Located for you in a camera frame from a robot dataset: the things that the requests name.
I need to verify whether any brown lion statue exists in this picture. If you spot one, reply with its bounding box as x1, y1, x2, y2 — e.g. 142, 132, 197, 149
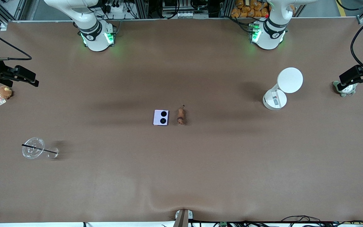
177, 105, 187, 126

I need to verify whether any brown plush toy with tag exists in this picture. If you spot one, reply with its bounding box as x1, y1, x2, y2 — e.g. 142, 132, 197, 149
0, 85, 14, 106

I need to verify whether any clear plastic lidded cup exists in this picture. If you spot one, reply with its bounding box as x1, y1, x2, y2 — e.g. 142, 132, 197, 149
22, 137, 59, 160

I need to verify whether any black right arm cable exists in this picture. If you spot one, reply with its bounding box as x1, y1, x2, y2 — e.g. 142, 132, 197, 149
0, 21, 32, 61

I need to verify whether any black drinking straw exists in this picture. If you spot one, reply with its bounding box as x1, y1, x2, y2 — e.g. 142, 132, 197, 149
21, 144, 58, 154

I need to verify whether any white two-hole block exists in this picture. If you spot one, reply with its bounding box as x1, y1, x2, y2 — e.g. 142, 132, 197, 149
153, 109, 169, 126

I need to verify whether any orange stuffed toy pile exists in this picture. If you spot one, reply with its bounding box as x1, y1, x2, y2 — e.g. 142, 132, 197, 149
230, 0, 270, 19

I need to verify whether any white cylinder stand with disc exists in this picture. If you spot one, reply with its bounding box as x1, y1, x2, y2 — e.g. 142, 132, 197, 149
262, 67, 304, 111

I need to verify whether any white power strip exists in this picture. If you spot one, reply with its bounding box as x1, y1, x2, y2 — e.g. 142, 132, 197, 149
107, 3, 129, 14

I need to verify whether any grey-green plush toy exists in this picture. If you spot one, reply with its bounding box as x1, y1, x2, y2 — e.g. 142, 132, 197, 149
332, 81, 358, 98

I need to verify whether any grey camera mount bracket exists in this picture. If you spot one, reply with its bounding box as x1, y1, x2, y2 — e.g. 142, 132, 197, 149
173, 209, 194, 227

